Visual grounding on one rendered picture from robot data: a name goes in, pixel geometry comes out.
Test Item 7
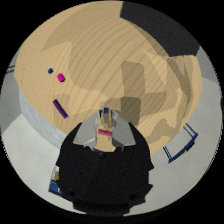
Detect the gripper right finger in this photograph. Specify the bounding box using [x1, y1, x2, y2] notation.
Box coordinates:
[111, 110, 154, 171]

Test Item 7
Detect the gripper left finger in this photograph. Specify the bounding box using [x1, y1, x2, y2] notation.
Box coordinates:
[56, 110, 101, 167]

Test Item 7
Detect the purple rod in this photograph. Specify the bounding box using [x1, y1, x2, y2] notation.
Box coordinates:
[53, 99, 68, 119]

